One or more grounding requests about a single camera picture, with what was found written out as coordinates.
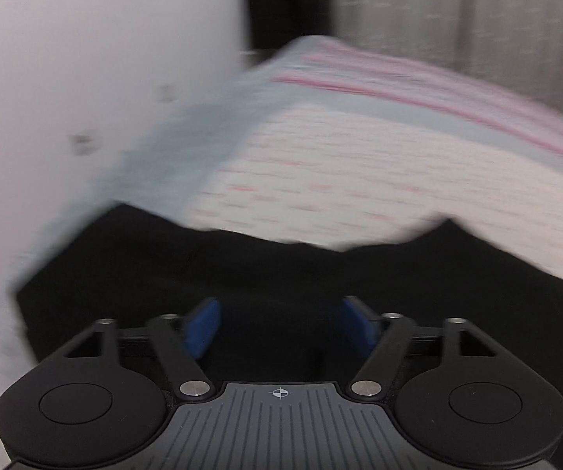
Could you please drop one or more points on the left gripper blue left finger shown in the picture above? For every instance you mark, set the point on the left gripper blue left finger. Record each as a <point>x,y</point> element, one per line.
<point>200,326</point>

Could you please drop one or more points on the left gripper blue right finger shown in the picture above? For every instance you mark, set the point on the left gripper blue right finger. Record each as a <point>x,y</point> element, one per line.
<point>361,325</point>

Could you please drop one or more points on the black pants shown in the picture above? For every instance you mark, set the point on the black pants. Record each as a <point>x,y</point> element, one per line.
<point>131,266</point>

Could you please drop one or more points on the cherry print white bed sheet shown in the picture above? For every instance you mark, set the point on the cherry print white bed sheet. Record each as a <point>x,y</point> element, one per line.
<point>336,179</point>

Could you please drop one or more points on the pink striped knit blanket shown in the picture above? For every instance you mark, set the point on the pink striped knit blanket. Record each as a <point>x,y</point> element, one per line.
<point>330,65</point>

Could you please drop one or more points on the grey star pattern curtain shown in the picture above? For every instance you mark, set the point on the grey star pattern curtain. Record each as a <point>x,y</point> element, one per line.
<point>515,44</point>

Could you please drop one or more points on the white wall socket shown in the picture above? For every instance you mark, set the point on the white wall socket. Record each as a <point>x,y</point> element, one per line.
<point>85,143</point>

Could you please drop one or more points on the white wall switch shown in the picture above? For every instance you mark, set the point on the white wall switch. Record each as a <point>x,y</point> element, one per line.
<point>166,93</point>

